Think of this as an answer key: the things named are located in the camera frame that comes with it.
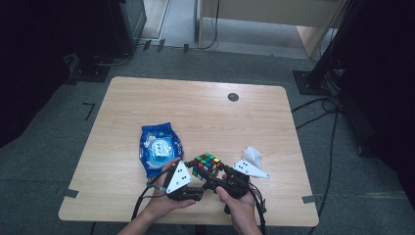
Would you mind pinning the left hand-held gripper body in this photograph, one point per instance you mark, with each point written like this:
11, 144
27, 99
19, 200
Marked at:
179, 181

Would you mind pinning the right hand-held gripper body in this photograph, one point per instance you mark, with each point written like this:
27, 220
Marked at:
239, 186

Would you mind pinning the multicoloured puzzle cube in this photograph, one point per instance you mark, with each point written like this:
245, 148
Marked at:
207, 163

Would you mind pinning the person's right hand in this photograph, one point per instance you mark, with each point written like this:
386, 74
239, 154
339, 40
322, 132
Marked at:
241, 210

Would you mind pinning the person's left hand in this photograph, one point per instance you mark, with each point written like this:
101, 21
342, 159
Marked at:
160, 205

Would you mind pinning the white crumpled tissue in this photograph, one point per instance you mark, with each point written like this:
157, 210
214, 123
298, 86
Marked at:
253, 155

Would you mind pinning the blue snack bag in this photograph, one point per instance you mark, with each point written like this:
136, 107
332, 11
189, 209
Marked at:
160, 147

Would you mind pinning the grey tape strip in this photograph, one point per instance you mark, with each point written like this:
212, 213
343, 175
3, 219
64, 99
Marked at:
310, 198
68, 193

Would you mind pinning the black round table grommet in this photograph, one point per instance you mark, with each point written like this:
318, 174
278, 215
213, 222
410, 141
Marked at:
233, 97

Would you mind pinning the black tape corner mark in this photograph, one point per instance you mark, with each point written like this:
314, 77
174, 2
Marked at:
88, 109

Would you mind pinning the black metal stand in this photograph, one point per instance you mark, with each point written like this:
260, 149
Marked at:
313, 81

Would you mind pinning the dark glass-front cabinet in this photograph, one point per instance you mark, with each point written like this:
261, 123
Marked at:
127, 23

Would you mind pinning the light wooden desk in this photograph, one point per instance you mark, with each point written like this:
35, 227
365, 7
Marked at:
270, 13

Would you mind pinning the black stand base plate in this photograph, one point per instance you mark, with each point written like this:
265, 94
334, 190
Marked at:
89, 73

